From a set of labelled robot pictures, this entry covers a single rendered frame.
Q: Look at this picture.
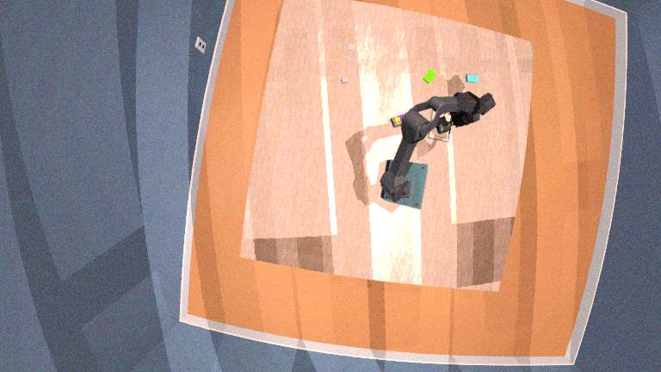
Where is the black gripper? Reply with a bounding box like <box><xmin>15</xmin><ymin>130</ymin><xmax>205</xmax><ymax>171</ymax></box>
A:
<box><xmin>436</xmin><ymin>111</ymin><xmax>465</xmax><ymax>134</ymax></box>

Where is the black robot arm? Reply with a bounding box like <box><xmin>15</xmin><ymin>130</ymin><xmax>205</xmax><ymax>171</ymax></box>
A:
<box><xmin>380</xmin><ymin>91</ymin><xmax>496</xmax><ymax>202</ymax></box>

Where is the lime green flat block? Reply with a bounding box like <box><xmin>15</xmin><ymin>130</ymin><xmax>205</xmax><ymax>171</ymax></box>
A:
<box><xmin>423</xmin><ymin>69</ymin><xmax>436</xmax><ymax>84</ymax></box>

